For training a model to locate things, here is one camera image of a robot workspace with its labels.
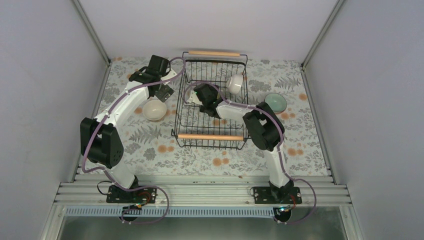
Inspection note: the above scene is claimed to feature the near wooden rack handle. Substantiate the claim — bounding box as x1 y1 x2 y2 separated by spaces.
177 133 245 142

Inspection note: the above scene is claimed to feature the black wire dish rack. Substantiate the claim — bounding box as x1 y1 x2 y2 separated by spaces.
171 50 249 150

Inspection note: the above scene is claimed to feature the teal striped bowl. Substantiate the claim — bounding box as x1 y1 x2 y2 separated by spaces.
264 93 288 113

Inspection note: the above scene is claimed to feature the aluminium frame rail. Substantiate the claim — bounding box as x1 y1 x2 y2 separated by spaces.
38 0 106 226
301 0 364 240

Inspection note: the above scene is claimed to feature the far wooden rack handle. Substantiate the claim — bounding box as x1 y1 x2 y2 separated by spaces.
188 50 241 57

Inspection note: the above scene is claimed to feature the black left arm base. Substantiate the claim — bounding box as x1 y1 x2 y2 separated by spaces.
106 184 157 205

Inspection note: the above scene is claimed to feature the aluminium front mounting rail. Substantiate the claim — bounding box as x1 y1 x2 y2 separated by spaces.
53 174 352 207

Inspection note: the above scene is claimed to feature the white glossy bowl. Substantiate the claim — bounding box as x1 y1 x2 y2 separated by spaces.
226 74 244 95

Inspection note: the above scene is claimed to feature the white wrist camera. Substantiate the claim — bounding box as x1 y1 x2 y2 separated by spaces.
161 69 177 85
186 90 203 106

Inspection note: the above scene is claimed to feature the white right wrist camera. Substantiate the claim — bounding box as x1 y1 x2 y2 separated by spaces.
186 90 203 106

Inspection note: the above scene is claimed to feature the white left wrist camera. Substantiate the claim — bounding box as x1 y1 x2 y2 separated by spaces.
161 69 177 85

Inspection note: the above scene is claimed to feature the floral patterned table mat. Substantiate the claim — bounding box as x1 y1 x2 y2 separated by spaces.
80 56 329 177

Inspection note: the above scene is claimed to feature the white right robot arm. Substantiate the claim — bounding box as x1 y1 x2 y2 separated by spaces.
190 81 294 204

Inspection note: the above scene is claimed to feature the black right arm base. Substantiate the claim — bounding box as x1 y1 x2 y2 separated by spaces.
249 179 303 205

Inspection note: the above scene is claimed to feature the aluminium frame rail right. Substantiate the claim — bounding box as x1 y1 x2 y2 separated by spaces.
301 0 364 240

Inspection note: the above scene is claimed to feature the cream floral bowl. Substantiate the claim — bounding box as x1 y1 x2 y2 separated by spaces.
142 99 168 122

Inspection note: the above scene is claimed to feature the wooden rack handle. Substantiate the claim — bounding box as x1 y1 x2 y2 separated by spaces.
177 133 245 142
188 50 241 57

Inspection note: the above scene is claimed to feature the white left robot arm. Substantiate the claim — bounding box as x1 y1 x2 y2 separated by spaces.
80 55 182 203

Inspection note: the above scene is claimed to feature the slotted grey cable duct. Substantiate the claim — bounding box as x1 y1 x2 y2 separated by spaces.
64 206 275 218

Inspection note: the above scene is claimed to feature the aluminium frame rail left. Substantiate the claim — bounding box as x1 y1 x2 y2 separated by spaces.
38 0 106 226

